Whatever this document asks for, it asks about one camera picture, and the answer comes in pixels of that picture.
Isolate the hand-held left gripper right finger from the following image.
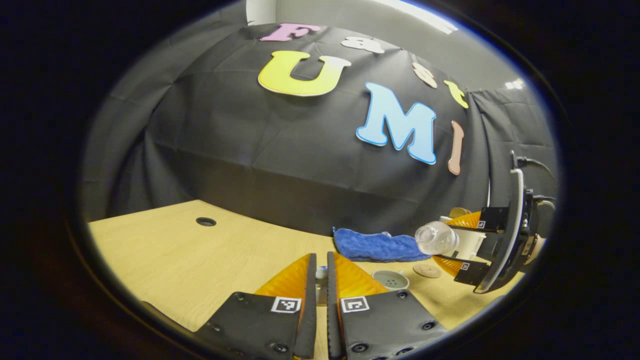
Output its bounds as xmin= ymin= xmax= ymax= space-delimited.
xmin=326 ymin=251 xmax=448 ymax=360

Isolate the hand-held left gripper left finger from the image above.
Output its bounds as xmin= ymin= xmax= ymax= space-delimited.
xmin=192 ymin=253 xmax=318 ymax=360

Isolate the round beige coaster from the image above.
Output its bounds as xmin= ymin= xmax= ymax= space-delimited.
xmin=413 ymin=263 xmax=443 ymax=279

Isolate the clear plastic water bottle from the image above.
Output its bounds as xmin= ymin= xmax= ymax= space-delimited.
xmin=415 ymin=221 xmax=487 ymax=262

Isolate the blue towel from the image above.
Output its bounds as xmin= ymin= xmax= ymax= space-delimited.
xmin=333 ymin=227 xmax=432 ymax=263

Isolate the black backdrop cloth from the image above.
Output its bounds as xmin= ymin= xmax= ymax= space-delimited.
xmin=82 ymin=22 xmax=558 ymax=238

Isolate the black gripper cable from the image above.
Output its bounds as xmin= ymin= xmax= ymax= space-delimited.
xmin=517 ymin=156 xmax=557 ymax=183

